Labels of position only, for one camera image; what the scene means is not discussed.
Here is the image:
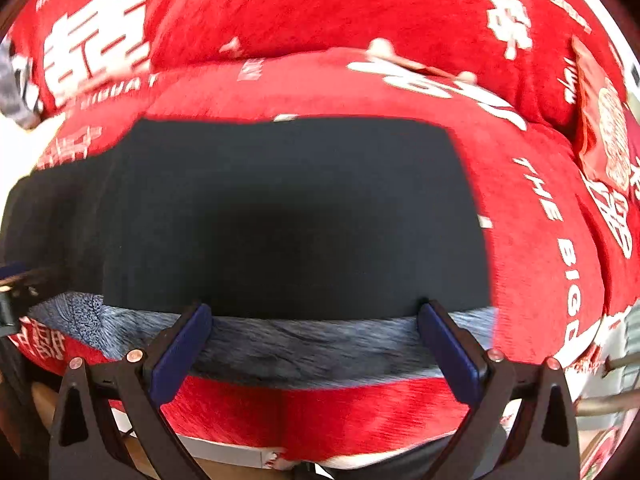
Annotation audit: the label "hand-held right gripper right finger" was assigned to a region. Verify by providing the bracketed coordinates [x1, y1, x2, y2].
[417, 300, 582, 480]

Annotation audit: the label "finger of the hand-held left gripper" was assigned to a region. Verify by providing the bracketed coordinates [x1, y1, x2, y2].
[0, 261, 57, 306]

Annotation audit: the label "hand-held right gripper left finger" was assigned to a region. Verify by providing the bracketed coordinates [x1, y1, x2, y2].
[49, 302, 214, 480]

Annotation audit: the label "black pants with grey patterned band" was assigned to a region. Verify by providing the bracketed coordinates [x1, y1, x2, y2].
[0, 117, 498, 388]

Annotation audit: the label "grey and white cloth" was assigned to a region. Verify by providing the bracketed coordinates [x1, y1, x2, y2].
[0, 40, 45, 130]

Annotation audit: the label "red printed packet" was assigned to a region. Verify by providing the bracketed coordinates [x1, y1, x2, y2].
[570, 35, 640, 196]

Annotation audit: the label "red printed blanket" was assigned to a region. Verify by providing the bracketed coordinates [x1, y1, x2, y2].
[5, 0, 636, 463]

